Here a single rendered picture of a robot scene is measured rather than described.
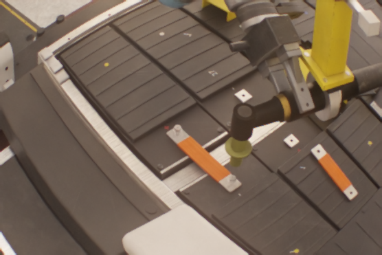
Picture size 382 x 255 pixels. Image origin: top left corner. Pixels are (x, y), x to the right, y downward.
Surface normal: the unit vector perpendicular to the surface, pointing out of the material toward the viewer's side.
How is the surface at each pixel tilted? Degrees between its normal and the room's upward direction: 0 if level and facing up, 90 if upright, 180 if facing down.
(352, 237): 0
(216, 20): 0
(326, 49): 90
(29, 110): 0
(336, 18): 90
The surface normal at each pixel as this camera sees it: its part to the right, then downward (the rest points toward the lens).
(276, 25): 0.28, -0.23
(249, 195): 0.07, -0.66
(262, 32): -0.90, 0.28
